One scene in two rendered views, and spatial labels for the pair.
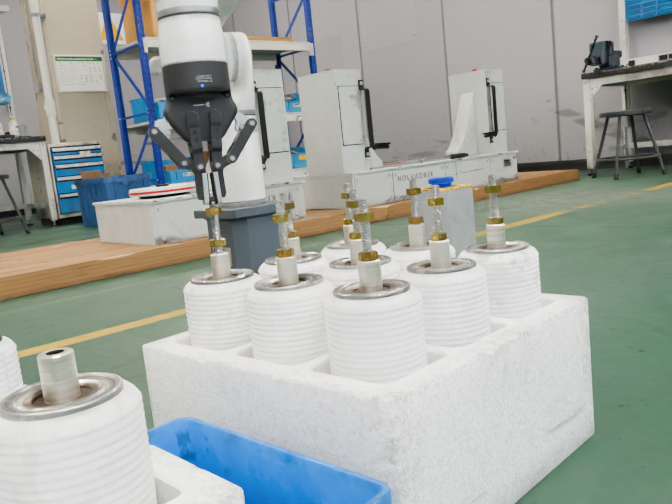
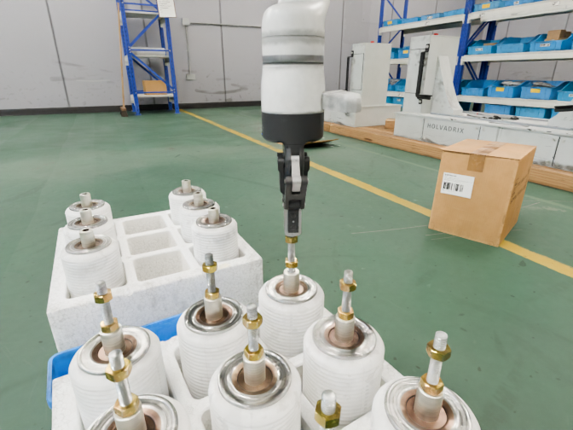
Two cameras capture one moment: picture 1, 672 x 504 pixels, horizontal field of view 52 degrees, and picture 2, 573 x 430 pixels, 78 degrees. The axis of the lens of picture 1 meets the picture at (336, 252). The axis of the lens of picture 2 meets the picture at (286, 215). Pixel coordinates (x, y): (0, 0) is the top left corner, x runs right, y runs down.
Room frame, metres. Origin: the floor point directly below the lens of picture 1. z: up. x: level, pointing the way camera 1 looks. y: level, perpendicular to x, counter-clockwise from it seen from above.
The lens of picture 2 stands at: (0.92, -0.29, 0.54)
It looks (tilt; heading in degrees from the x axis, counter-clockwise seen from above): 22 degrees down; 105
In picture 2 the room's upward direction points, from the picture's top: straight up
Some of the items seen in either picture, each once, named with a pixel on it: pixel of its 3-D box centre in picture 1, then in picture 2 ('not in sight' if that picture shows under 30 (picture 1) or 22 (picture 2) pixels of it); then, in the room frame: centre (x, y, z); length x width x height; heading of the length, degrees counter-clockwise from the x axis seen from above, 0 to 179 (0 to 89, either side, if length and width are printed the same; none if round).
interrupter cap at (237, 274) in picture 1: (222, 277); (291, 288); (0.82, 0.14, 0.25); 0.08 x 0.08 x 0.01
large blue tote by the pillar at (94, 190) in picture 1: (115, 200); not in sight; (5.38, 1.66, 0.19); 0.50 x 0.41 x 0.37; 46
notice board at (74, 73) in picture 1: (81, 73); not in sight; (6.91, 2.29, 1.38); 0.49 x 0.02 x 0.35; 131
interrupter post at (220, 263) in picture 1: (221, 267); (291, 281); (0.82, 0.14, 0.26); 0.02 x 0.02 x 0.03
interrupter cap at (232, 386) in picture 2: (360, 262); (255, 376); (0.82, -0.03, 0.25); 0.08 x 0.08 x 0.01
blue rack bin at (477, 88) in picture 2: not in sight; (483, 87); (2.30, 5.70, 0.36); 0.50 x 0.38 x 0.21; 42
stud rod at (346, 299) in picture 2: (289, 221); (346, 299); (0.90, 0.06, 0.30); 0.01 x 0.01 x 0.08
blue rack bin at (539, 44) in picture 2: not in sight; (557, 42); (2.84, 5.02, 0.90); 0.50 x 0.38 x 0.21; 42
